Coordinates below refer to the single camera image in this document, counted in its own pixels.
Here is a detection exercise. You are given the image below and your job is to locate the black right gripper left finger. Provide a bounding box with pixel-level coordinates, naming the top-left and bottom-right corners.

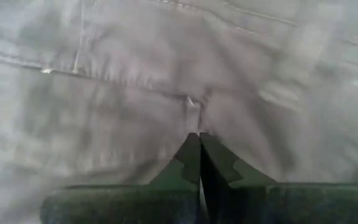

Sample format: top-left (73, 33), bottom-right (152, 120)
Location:
top-left (39, 133), bottom-right (202, 224)

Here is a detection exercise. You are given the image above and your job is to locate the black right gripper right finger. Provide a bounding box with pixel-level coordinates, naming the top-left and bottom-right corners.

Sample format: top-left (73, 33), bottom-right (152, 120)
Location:
top-left (200, 133), bottom-right (358, 224)

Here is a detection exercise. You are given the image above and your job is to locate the dark grey garment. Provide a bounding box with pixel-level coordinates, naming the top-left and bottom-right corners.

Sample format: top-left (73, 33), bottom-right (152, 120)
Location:
top-left (0, 0), bottom-right (358, 224)

